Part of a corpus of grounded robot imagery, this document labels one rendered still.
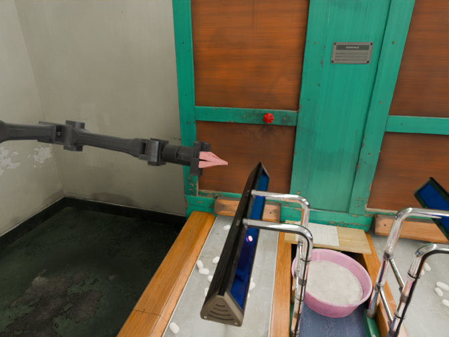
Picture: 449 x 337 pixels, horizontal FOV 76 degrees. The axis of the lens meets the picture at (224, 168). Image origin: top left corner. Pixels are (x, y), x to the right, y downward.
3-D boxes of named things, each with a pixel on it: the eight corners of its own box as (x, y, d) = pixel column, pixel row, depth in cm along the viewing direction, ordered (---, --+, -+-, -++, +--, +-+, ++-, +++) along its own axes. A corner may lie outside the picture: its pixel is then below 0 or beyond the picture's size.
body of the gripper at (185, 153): (204, 175, 89) (184, 170, 92) (208, 142, 88) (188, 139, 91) (194, 176, 83) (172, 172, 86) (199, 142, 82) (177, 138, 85)
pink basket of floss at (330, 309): (329, 341, 88) (334, 319, 84) (274, 283, 109) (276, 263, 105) (383, 305, 100) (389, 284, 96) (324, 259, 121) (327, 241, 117)
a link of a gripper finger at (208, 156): (228, 178, 86) (201, 173, 90) (232, 155, 85) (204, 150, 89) (220, 180, 80) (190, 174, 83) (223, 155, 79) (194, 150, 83)
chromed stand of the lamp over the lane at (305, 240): (232, 347, 86) (234, 222, 68) (243, 295, 104) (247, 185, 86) (296, 362, 82) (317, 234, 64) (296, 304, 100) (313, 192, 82)
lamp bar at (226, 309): (199, 320, 53) (198, 291, 50) (248, 178, 109) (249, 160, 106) (241, 329, 52) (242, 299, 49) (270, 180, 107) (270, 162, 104)
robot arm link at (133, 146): (58, 148, 105) (61, 119, 104) (71, 149, 110) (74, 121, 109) (154, 168, 89) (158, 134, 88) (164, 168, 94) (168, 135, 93)
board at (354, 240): (284, 242, 117) (284, 240, 117) (285, 222, 130) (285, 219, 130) (371, 255, 110) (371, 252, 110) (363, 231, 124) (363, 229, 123)
